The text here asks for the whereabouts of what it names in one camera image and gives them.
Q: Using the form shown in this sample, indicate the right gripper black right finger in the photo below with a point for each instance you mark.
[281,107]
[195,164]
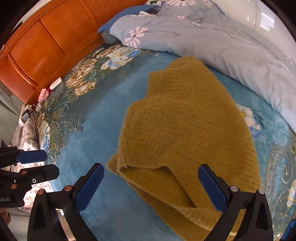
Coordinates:
[230,200]

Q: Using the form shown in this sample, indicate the blue floral bed blanket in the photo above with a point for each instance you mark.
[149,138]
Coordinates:
[80,122]

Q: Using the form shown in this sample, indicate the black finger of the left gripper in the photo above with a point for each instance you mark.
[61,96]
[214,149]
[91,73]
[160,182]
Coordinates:
[25,178]
[13,155]

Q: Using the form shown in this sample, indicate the white glossy wardrobe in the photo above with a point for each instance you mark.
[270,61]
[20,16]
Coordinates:
[257,15]

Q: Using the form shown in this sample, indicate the orange wooden headboard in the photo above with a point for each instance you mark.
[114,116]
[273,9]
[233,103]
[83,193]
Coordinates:
[52,41]

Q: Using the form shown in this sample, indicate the pink small cloth item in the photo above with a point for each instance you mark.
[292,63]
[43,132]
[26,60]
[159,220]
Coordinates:
[43,95]

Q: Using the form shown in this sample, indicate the mustard yellow knit sweater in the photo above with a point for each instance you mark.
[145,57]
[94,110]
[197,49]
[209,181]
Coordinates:
[187,118]

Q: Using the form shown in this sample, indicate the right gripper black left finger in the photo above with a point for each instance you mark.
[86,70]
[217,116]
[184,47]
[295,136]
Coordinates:
[44,223]

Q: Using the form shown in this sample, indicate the white charger on bed edge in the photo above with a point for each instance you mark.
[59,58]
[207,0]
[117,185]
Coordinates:
[55,83]

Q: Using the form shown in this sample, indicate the light blue floral duvet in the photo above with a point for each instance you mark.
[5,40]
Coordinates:
[200,29]

